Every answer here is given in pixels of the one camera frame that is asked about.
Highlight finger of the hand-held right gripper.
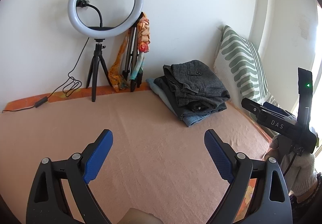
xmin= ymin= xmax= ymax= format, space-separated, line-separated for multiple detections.
xmin=263 ymin=102 xmax=295 ymax=117
xmin=241 ymin=98 xmax=273 ymax=124

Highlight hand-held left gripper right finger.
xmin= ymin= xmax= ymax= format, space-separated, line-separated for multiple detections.
xmin=204 ymin=129 xmax=292 ymax=224

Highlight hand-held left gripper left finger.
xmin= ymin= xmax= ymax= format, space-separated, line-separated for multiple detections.
xmin=26 ymin=129 xmax=113 ymax=224

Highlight grey tweed short pants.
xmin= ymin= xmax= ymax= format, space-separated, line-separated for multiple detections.
xmin=163 ymin=60 xmax=231 ymax=114

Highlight folded black pants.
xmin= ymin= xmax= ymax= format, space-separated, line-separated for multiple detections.
xmin=187 ymin=102 xmax=227 ymax=113

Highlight person's right hand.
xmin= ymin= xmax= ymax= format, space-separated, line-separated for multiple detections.
xmin=270 ymin=135 xmax=318 ymax=198

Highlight person's left hand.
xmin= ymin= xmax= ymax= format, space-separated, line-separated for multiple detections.
xmin=118 ymin=207 xmax=162 ymax=224

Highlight folded blue jeans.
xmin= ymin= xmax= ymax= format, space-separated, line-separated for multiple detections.
xmin=145 ymin=77 xmax=228 ymax=128

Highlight green striped white pillow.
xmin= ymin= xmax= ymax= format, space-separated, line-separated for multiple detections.
xmin=213 ymin=25 xmax=283 ymax=112

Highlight peach bed blanket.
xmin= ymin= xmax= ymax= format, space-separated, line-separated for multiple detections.
xmin=0 ymin=88 xmax=273 ymax=224

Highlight folded dark grey jeans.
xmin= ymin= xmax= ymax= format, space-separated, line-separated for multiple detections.
xmin=153 ymin=76 xmax=185 ymax=121

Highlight black mini tripod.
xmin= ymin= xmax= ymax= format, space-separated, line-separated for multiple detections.
xmin=86 ymin=37 xmax=112 ymax=103

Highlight folded black stand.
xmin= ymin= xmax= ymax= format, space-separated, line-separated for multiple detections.
xmin=122 ymin=21 xmax=142 ymax=93

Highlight folded tripods with colourful scarf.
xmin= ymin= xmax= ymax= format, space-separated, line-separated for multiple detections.
xmin=108 ymin=12 xmax=152 ymax=93

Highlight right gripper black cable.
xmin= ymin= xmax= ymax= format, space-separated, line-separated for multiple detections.
xmin=283 ymin=152 xmax=298 ymax=178

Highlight black ring light cable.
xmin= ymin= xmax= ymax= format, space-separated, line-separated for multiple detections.
xmin=1 ymin=37 xmax=90 ymax=114

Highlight white ring light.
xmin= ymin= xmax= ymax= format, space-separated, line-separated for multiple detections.
xmin=67 ymin=0 xmax=144 ymax=38

